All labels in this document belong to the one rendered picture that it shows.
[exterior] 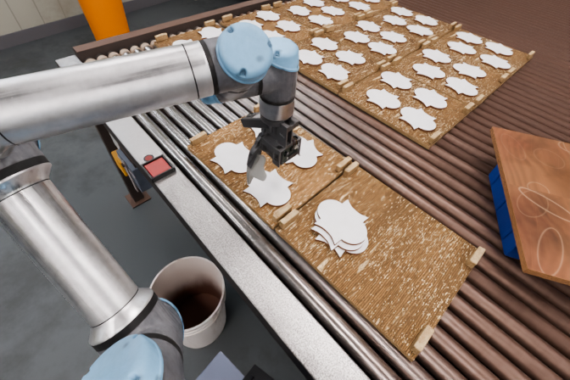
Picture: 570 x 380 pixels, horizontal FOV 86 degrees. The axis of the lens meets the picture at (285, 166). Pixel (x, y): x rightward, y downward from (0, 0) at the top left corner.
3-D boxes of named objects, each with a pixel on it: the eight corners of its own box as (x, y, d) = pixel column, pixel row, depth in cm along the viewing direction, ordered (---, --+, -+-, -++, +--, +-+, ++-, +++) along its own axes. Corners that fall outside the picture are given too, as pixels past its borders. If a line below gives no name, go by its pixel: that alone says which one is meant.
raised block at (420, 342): (416, 356, 62) (421, 353, 60) (408, 348, 63) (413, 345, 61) (430, 333, 65) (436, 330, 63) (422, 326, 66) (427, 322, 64)
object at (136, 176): (142, 200, 115) (125, 168, 101) (125, 179, 121) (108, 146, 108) (169, 185, 120) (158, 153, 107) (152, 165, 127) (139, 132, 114)
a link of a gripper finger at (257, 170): (253, 195, 73) (271, 163, 71) (237, 181, 76) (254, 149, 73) (261, 194, 76) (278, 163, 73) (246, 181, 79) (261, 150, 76)
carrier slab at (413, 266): (410, 362, 63) (414, 360, 61) (275, 231, 81) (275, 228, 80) (479, 254, 80) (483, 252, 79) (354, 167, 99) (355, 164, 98)
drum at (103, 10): (91, 47, 322) (62, -19, 276) (125, 36, 342) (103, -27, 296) (109, 61, 306) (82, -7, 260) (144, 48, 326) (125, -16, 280)
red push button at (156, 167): (153, 180, 91) (153, 177, 90) (144, 169, 94) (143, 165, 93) (172, 170, 94) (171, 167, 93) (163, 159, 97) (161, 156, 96)
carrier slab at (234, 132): (272, 230, 81) (273, 227, 80) (187, 149, 100) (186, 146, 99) (352, 165, 99) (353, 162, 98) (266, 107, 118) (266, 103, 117)
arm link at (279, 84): (248, 36, 56) (291, 31, 59) (249, 88, 64) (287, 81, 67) (263, 57, 52) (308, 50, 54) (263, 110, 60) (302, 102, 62)
